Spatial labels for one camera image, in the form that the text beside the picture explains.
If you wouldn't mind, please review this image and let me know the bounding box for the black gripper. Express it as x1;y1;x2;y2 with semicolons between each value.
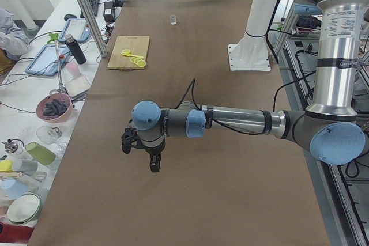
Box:
141;139;165;173

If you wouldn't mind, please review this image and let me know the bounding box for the clear glass measuring cup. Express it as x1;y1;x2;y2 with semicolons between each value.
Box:
169;14;177;25

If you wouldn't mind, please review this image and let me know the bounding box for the pink cup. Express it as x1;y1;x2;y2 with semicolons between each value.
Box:
66;62;81;79

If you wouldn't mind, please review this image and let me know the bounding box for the yellow cup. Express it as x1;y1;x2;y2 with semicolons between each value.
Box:
0;160;13;173

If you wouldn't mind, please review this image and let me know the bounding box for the inner lemon slice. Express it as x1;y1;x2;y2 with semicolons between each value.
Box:
130;57;138;63

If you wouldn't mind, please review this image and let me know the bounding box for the yellow plastic knife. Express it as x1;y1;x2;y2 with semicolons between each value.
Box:
121;52;144;59

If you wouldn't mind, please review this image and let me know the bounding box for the bamboo cutting board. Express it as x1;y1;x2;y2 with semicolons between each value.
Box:
108;36;150;71

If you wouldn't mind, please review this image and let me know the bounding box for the wine glass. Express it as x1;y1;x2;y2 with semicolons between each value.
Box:
36;126;67;155

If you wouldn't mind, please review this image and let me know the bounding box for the pink bowl with cloth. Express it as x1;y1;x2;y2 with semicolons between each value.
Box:
36;93;73;123

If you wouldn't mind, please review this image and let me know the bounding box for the green tumbler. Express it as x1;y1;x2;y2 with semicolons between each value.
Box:
25;142;56;166

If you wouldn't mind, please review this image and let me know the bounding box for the black water bottle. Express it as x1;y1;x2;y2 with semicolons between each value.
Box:
65;34;86;64

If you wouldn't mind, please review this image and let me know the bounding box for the white green bowl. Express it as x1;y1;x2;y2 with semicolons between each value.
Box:
7;193;42;225

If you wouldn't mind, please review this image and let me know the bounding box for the blue teach pendant near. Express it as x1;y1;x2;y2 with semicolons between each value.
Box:
25;44;58;76

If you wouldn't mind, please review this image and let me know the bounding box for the blue teach pendant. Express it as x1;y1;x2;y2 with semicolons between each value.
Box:
58;18;91;43
25;44;58;76

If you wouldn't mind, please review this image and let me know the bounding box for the blue teach pendant far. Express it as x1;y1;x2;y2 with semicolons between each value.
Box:
58;18;91;43

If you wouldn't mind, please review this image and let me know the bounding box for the black keyboard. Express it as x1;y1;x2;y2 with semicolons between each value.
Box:
80;0;100;18

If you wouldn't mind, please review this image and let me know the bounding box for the seated person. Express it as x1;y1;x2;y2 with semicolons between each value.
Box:
1;8;30;73

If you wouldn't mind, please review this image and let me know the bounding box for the white camera pillar base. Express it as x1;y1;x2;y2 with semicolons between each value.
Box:
228;0;279;71

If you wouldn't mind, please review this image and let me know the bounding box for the aluminium frame post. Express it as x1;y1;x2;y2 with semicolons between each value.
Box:
77;0;107;58

